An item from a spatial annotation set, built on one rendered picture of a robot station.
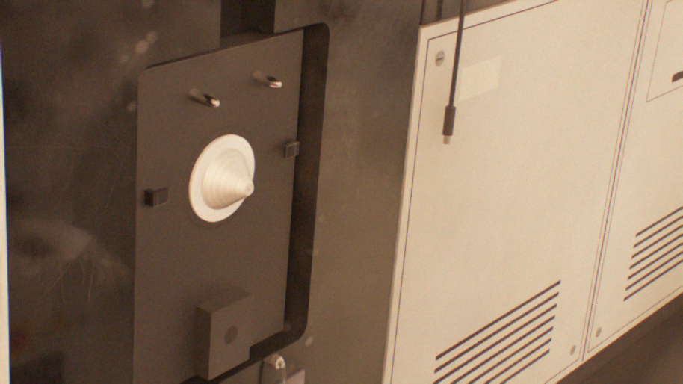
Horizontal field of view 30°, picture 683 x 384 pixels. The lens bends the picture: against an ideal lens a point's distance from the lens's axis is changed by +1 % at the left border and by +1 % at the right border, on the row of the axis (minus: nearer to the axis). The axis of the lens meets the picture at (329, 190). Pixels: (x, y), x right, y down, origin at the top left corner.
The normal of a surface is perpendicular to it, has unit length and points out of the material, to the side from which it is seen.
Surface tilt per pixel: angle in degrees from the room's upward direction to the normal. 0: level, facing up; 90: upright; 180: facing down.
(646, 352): 0
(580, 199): 90
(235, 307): 90
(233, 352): 90
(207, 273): 90
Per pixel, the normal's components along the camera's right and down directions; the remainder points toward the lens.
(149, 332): 0.77, 0.30
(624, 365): 0.07, -0.91
